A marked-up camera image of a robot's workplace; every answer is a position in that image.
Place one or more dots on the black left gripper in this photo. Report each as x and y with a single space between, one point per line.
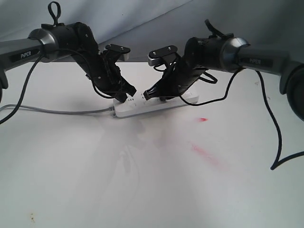
104 78

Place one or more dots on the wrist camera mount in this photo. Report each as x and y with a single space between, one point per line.
116 52
163 55

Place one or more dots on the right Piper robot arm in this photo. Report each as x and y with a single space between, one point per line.
227 55

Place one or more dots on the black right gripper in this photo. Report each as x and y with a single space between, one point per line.
175 81

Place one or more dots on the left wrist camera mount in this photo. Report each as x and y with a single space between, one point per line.
116 52

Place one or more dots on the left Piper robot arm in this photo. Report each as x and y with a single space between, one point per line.
51 43

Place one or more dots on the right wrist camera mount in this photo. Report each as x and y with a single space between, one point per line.
163 55

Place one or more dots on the white five-outlet power strip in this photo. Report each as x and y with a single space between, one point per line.
137 105

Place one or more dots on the grey backdrop cloth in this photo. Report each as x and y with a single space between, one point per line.
145 25

